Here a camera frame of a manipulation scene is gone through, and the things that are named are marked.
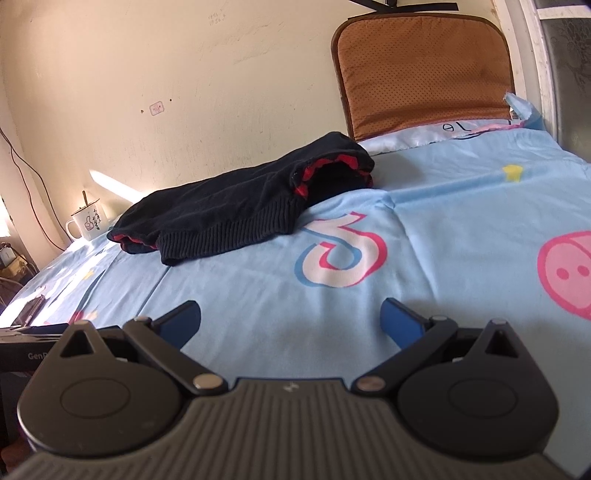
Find black tape strip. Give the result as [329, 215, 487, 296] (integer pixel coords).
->
[351, 0, 460, 15]

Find small pink wall sticker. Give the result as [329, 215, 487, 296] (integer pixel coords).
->
[149, 101, 164, 116]

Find dark wall cable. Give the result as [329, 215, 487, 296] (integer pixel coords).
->
[0, 126, 66, 252]

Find white window frame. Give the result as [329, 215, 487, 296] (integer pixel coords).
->
[493, 1, 590, 161]

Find light blue cartoon bedsheet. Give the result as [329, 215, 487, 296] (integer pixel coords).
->
[1, 128, 590, 475]

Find brown padded cushion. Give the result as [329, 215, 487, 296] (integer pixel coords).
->
[331, 13, 515, 141]

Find white enamel mug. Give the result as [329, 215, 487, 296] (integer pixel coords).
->
[64, 199, 109, 241]

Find dark patterned knit sweater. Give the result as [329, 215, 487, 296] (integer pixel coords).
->
[107, 132, 375, 266]

